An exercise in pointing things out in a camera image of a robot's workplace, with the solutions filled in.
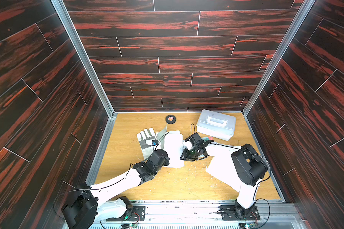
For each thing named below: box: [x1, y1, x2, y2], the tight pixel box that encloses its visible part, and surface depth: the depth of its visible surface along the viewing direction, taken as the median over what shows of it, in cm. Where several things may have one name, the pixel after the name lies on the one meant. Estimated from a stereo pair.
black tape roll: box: [165, 114, 177, 125], surface depth 117 cm
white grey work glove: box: [136, 127, 158, 160], surface depth 107 cm
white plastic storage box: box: [196, 109, 237, 142], surface depth 101 cm
